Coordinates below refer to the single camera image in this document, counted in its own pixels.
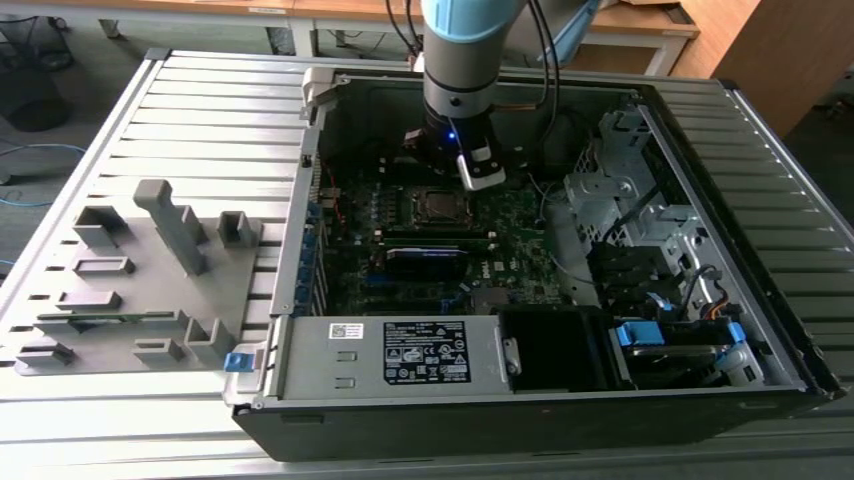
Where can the silver CPU plate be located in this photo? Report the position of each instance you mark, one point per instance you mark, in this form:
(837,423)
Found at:
(446,206)

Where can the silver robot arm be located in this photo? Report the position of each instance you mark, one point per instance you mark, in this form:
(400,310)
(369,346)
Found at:
(460,75)

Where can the CPU socket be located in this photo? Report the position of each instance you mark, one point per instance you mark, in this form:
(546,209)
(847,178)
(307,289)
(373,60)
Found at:
(407,215)

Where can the black RAM slot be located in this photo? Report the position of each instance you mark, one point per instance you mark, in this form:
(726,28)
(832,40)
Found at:
(434,231)

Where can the black graphics card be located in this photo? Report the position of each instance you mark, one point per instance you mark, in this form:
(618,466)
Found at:
(427,265)

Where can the green motherboard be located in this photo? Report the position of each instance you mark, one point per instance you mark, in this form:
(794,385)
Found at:
(527,250)

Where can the metal drive cage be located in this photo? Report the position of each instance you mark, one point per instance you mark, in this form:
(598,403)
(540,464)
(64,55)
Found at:
(594,200)

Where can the pale blue teach pendant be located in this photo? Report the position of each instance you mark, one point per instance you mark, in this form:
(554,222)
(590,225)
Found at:
(575,30)

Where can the grey chipset heatsink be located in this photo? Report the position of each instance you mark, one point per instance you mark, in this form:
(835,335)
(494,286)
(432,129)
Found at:
(492,301)

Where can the wooden desk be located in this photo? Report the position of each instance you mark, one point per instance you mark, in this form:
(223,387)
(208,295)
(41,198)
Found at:
(640,25)

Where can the grey parts rack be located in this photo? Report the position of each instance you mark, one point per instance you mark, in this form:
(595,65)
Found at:
(220,280)

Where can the grey power supply unit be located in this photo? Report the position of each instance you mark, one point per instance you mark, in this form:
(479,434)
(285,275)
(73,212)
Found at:
(313,360)

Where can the hard disk in blue carrier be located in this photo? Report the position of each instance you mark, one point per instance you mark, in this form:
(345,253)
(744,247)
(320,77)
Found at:
(640,334)

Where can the blue case latch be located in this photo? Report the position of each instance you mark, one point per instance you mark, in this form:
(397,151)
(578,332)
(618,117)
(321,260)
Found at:
(240,362)

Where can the wooden cabinet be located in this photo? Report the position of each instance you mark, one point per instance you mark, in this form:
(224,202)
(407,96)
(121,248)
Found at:
(787,50)

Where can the black PC case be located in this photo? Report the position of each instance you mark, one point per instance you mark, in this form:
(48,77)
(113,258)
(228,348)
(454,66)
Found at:
(467,430)

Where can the black wastebasket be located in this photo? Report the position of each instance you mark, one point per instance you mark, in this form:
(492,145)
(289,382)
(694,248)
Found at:
(36,105)

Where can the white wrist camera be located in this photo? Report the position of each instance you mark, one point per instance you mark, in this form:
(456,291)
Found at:
(480,177)

